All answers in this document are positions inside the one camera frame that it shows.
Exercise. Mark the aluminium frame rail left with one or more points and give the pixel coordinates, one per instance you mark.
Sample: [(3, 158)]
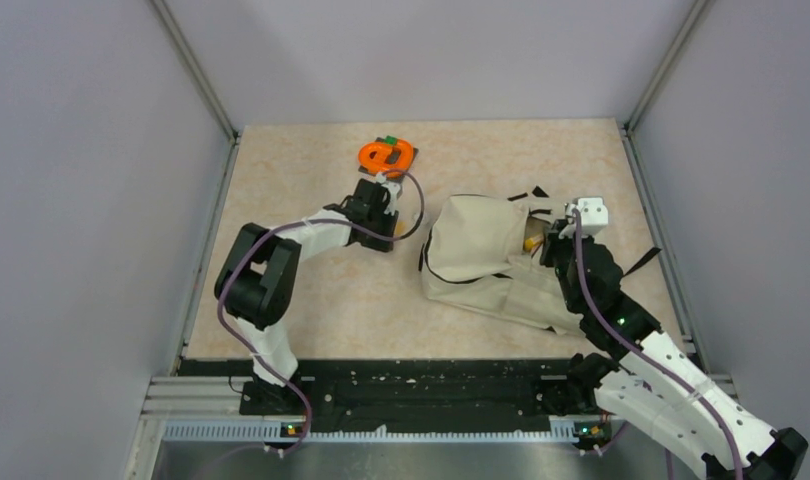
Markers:
[(186, 180)]

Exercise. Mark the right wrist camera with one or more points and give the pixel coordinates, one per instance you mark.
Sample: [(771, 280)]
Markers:
[(590, 215)]

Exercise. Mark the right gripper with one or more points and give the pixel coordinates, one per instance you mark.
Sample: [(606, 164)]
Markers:
[(552, 241)]

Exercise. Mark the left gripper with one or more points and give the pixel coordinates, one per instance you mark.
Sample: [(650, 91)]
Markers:
[(390, 221)]

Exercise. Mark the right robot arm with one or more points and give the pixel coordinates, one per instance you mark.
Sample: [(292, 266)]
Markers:
[(642, 376)]

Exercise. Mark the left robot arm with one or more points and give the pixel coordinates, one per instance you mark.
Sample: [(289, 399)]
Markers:
[(255, 285)]

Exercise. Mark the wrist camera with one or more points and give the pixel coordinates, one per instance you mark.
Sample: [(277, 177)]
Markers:
[(391, 192), (590, 215)]

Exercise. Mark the aluminium frame rail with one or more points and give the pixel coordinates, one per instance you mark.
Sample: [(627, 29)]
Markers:
[(186, 180), (648, 162)]

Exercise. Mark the aluminium frame rail right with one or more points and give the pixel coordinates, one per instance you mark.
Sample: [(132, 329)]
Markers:
[(648, 162)]

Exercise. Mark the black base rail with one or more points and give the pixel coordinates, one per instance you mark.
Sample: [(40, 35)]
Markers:
[(431, 401)]

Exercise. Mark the orange plastic toy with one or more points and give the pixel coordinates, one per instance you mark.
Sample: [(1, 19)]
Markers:
[(385, 156)]

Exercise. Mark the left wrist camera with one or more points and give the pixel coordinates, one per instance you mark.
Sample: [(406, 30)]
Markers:
[(391, 192)]

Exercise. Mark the cream canvas backpack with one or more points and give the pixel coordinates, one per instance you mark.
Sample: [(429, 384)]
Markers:
[(474, 259)]

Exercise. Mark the grey toy base plate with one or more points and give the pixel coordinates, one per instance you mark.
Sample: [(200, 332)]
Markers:
[(405, 159)]

